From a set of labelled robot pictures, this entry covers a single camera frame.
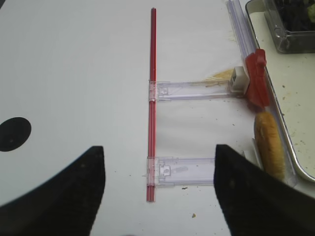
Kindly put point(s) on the purple cabbage shreds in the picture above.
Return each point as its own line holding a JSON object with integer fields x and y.
{"x": 294, "y": 14}

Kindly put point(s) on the clear track upper left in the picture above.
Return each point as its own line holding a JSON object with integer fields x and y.
{"x": 168, "y": 91}

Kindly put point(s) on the red rail left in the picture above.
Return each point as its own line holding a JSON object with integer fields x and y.
{"x": 152, "y": 109}

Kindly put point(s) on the clear plastic salad container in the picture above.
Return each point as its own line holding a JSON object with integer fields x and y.
{"x": 287, "y": 42}

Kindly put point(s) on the cream metal serving tray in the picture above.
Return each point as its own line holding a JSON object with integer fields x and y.
{"x": 290, "y": 68}

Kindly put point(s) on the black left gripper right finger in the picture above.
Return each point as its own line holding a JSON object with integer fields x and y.
{"x": 256, "y": 204}

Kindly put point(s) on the green lettuce shreds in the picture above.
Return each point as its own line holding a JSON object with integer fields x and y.
{"x": 311, "y": 11}

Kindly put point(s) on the clear track lower left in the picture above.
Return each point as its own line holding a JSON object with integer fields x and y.
{"x": 171, "y": 171}

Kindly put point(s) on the upright bun half left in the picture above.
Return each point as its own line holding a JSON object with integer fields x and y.
{"x": 269, "y": 145}

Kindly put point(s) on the clear track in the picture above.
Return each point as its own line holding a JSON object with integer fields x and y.
{"x": 171, "y": 171}
{"x": 168, "y": 91}

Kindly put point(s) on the black round table hole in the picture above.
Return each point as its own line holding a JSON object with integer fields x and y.
{"x": 13, "y": 133}

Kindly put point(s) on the clear long rail left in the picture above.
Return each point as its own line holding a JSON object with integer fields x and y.
{"x": 247, "y": 46}

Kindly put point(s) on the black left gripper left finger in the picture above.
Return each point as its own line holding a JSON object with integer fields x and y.
{"x": 65, "y": 205}

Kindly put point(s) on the white pusher block left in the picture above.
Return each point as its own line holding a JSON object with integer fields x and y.
{"x": 239, "y": 81}

